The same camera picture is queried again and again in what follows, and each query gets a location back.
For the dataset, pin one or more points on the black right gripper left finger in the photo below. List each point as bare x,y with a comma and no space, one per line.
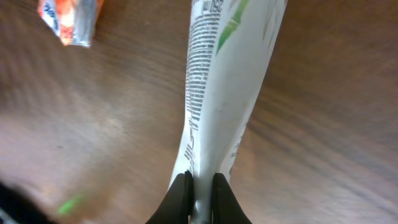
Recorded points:
177,205

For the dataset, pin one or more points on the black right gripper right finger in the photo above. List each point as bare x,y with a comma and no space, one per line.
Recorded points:
224,205

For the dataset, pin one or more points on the white tube gold cap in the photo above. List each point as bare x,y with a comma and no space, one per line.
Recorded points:
230,44

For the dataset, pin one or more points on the orange small packet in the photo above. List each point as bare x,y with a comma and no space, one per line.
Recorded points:
72,21

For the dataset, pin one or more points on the grey plastic basket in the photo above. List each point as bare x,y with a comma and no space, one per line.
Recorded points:
20,208

